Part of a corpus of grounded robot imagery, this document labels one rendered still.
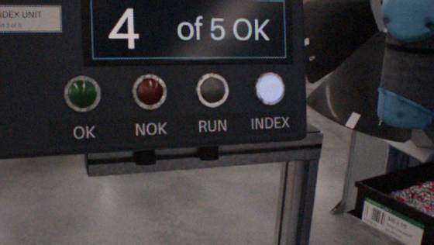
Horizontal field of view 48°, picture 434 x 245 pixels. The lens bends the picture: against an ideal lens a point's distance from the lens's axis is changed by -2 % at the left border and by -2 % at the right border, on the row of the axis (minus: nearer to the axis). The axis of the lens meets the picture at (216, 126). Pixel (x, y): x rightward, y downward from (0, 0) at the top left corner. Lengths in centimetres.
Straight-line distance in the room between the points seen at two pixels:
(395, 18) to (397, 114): 13
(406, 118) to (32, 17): 48
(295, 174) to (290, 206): 4
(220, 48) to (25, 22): 15
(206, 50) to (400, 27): 32
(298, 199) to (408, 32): 25
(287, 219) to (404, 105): 24
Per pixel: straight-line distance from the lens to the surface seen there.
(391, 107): 69
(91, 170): 46
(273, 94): 41
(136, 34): 39
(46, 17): 38
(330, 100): 104
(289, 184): 53
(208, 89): 39
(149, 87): 38
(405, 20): 65
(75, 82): 37
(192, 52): 39
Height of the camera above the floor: 121
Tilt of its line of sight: 17 degrees down
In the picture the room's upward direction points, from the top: 3 degrees clockwise
